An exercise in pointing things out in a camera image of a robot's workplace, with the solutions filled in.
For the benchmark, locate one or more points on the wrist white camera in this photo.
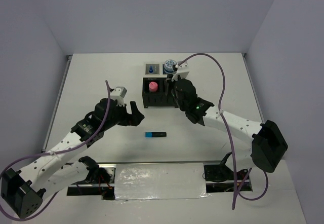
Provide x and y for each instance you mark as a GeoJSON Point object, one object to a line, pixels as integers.
{"type": "Point", "coordinates": [118, 95]}
{"type": "Point", "coordinates": [181, 71]}

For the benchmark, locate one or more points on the white two-slot organizer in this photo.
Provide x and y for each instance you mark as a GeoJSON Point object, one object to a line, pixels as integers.
{"type": "Point", "coordinates": [159, 69]}

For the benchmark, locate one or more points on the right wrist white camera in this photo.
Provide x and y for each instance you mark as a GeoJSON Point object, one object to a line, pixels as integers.
{"type": "Point", "coordinates": [181, 71]}

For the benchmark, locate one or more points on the blue capped black highlighter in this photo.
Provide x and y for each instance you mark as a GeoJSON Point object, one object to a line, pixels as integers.
{"type": "Point", "coordinates": [155, 134]}

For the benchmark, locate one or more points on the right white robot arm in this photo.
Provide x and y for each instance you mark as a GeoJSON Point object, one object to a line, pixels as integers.
{"type": "Point", "coordinates": [265, 142]}

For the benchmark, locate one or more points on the pink capped tube of clips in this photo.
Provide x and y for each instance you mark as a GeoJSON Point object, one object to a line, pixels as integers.
{"type": "Point", "coordinates": [153, 87]}

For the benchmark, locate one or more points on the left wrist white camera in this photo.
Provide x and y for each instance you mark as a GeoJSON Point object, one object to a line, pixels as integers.
{"type": "Point", "coordinates": [118, 95]}

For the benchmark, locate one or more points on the silver tape sheet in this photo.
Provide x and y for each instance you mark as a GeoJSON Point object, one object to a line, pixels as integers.
{"type": "Point", "coordinates": [159, 181]}

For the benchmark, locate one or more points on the black two-slot organizer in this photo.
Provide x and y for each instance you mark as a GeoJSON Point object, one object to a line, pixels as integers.
{"type": "Point", "coordinates": [158, 99]}

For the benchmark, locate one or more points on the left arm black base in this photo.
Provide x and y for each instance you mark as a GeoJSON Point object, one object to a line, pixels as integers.
{"type": "Point", "coordinates": [103, 186]}

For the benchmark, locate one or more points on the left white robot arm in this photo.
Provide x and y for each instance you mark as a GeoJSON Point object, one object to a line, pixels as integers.
{"type": "Point", "coordinates": [28, 181]}

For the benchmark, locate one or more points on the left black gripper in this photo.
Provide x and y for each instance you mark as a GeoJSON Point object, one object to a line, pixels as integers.
{"type": "Point", "coordinates": [133, 119]}

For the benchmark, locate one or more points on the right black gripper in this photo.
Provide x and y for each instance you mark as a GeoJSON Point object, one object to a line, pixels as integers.
{"type": "Point", "coordinates": [169, 83]}

